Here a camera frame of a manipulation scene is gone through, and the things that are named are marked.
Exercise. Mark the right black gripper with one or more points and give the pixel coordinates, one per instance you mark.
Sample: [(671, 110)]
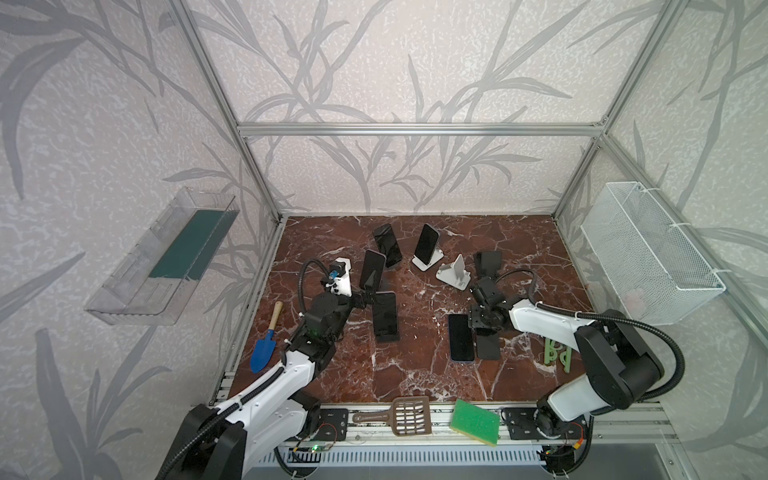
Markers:
[(473, 310)]

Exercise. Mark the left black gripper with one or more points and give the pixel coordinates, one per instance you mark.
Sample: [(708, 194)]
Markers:
[(369, 297)]

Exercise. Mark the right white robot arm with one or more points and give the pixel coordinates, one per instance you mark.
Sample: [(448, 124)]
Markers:
[(625, 361)]

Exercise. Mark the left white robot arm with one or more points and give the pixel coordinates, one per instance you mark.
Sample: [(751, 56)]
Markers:
[(225, 441)]

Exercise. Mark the black phone on white stand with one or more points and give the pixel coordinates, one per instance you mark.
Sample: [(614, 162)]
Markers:
[(426, 244)]

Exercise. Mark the green plastic hook toy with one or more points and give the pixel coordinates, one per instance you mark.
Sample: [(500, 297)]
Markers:
[(558, 353)]

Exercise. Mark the green yellow sponge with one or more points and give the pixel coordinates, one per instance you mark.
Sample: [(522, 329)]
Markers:
[(476, 423)]

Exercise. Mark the brown slotted scoop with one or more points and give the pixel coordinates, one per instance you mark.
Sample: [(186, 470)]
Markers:
[(407, 416)]

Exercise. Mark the pink object in basket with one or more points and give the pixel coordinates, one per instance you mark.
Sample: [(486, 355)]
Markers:
[(634, 302)]

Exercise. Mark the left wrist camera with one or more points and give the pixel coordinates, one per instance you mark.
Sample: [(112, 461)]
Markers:
[(338, 279)]

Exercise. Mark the blue shovel wooden handle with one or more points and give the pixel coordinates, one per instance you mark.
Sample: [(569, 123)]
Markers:
[(264, 347)]

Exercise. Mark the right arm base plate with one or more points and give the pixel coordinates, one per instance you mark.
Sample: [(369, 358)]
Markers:
[(528, 423)]

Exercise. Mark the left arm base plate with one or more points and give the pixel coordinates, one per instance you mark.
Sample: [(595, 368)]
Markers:
[(328, 424)]

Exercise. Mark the white wire basket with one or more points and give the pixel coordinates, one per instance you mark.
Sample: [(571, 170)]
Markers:
[(640, 246)]

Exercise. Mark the aluminium front rail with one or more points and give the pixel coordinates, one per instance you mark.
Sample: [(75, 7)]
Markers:
[(641, 423)]

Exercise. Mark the clear plastic wall tray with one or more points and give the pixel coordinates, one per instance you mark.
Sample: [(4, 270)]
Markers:
[(154, 282)]

